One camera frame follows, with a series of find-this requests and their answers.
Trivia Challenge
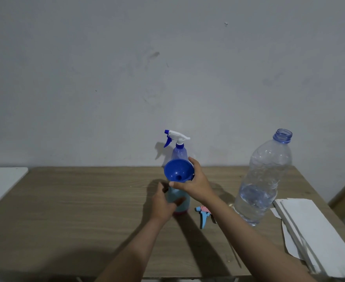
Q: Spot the person's left hand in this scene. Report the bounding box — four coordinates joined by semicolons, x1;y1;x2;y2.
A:
150;182;187;223

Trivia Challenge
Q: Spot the person's right hand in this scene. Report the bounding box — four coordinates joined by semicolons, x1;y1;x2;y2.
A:
169;157;217;205

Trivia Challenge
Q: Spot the light blue spray bottle body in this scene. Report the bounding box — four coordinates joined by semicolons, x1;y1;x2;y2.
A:
164;182;191;215

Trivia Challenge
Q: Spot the blue plastic funnel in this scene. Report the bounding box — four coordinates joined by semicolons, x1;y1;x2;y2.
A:
164;159;195;183

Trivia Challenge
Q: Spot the person's right forearm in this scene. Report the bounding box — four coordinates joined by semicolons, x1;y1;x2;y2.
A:
202;193;317;282

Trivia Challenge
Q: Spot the person's left forearm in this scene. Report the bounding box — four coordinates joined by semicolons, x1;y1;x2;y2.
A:
95;214;176;282

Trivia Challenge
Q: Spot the pink and blue sprayer head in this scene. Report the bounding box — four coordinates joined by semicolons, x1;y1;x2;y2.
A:
195;206;242;269

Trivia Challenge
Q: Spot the blue spray bottle white trigger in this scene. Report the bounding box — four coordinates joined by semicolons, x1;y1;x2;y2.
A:
164;130;191;168

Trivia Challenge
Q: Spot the clear plastic water bottle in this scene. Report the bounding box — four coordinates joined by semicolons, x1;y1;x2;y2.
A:
233;128;293;226

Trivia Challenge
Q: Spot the stack of white paper sheets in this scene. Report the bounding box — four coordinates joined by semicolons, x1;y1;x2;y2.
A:
271;198;345;279

